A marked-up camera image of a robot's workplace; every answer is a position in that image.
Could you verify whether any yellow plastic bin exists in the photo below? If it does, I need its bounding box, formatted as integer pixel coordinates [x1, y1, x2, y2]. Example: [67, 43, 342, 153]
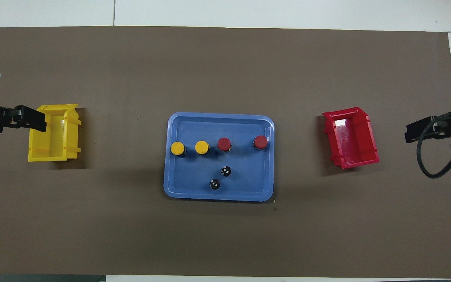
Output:
[28, 103, 82, 162]

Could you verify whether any red push button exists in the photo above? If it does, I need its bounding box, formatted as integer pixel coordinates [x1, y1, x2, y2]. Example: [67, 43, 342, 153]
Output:
[253, 135, 269, 151]
[217, 137, 233, 153]

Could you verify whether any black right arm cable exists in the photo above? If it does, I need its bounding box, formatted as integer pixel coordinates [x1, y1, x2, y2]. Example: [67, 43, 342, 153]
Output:
[417, 112, 451, 179]

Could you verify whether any blue plastic tray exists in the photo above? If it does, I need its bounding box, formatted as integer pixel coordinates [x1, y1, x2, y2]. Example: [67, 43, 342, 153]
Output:
[163, 112, 275, 202]

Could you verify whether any dark grey edge strip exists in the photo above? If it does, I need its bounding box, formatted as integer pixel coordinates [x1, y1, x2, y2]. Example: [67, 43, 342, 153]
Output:
[0, 274, 106, 282]

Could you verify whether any yellow push button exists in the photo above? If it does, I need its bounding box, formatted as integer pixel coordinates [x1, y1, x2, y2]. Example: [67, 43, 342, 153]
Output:
[195, 140, 211, 156]
[170, 141, 187, 158]

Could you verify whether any brown table mat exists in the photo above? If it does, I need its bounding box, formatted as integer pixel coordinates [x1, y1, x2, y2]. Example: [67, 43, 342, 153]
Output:
[0, 26, 451, 278]

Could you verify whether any red plastic bin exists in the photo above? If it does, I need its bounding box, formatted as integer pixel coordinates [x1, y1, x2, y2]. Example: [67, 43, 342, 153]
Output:
[322, 107, 380, 169]

